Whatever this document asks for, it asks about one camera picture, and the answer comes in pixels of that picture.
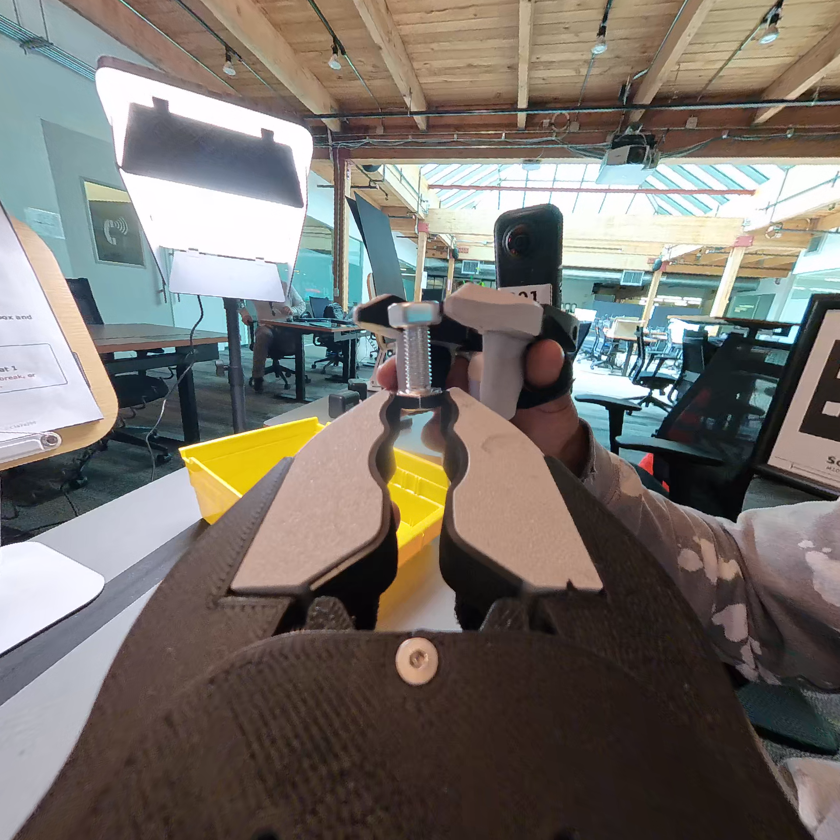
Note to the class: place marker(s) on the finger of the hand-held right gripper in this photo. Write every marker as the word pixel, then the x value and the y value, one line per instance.
pixel 492 308
pixel 374 312

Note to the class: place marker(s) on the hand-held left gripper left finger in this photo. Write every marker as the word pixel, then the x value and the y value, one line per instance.
pixel 315 512

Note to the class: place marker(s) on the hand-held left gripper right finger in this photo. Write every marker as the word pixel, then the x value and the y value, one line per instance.
pixel 518 512

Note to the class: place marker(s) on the silver hex bolt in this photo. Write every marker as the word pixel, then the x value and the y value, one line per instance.
pixel 415 361

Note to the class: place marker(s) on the yellow storage bin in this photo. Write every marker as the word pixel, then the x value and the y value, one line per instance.
pixel 249 453

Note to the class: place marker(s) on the person's right forearm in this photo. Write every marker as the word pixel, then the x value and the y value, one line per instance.
pixel 722 558

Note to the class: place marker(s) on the person's right hand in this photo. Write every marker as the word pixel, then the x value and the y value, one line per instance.
pixel 558 433

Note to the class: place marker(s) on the black panel wooden stand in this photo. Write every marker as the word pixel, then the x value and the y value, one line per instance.
pixel 380 249

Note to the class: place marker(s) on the office desk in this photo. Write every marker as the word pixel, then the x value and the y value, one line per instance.
pixel 308 323
pixel 151 336

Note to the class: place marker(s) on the black cube device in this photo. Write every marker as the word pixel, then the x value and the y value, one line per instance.
pixel 342 403

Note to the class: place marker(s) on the ceiling projector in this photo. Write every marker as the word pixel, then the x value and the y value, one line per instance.
pixel 623 161

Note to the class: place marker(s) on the orange cone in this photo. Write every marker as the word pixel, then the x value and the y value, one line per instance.
pixel 649 466

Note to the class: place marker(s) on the black light stand pole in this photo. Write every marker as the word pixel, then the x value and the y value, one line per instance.
pixel 236 367

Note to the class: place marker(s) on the bright studio light panel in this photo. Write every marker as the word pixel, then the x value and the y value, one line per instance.
pixel 210 216

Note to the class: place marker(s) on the ceiling spot lamp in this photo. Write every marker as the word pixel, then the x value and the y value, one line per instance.
pixel 598 44
pixel 334 62
pixel 769 31
pixel 229 65

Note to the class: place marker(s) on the black office chair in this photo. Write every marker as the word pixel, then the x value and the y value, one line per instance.
pixel 709 407

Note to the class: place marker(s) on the beige panel stand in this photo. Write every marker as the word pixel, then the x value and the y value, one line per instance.
pixel 108 407

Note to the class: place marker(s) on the grey phone sign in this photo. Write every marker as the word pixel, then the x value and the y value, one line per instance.
pixel 115 229

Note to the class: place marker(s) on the white stand base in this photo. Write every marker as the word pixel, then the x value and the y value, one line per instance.
pixel 46 584

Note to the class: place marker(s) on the framed marker poster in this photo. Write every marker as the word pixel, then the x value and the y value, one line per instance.
pixel 800 453

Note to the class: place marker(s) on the printed instruction sheet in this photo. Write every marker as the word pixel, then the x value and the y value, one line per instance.
pixel 39 367

